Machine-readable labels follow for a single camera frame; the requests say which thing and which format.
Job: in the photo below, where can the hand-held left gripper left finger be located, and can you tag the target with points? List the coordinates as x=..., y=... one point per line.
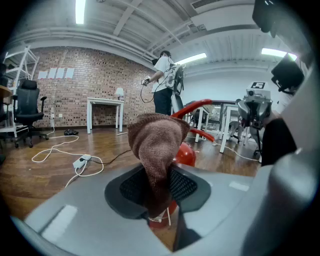
x=87, y=225

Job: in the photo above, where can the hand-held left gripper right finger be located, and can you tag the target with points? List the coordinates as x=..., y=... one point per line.
x=225, y=212

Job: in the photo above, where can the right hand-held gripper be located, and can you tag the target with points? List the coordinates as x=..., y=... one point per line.
x=258, y=93

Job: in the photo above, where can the red fire extinguisher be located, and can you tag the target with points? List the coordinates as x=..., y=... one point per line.
x=185, y=153

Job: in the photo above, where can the brown wiping cloth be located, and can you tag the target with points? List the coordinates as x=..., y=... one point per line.
x=155, y=145

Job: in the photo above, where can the white desk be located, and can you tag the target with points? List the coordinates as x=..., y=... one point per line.
x=223, y=125
x=198, y=125

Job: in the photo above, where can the person's black trousers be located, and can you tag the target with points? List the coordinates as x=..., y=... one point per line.
x=277, y=142

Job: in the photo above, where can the person's white shirt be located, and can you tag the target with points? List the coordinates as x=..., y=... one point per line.
x=302, y=112

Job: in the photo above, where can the ceiling tube light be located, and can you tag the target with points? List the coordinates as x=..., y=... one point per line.
x=191, y=58
x=275, y=52
x=80, y=11

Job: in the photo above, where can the white power strip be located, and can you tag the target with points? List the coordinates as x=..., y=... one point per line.
x=81, y=161

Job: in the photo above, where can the black bag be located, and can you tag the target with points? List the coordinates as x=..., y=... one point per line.
x=71, y=132

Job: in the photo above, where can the white ceiling air conditioner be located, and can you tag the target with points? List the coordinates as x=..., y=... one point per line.
x=225, y=21

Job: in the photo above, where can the white table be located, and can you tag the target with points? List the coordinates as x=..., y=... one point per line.
x=105, y=100

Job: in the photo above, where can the black office chair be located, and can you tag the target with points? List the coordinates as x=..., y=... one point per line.
x=27, y=105

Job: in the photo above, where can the white table lamp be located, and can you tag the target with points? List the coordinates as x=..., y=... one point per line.
x=119, y=92

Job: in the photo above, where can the wooden top desk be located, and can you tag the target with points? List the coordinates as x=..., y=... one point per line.
x=5, y=91

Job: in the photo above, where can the white metal shelf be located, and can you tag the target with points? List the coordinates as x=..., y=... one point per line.
x=23, y=62

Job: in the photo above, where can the white wall paper sheet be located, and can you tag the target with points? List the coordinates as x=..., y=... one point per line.
x=42, y=75
x=69, y=73
x=52, y=73
x=60, y=73

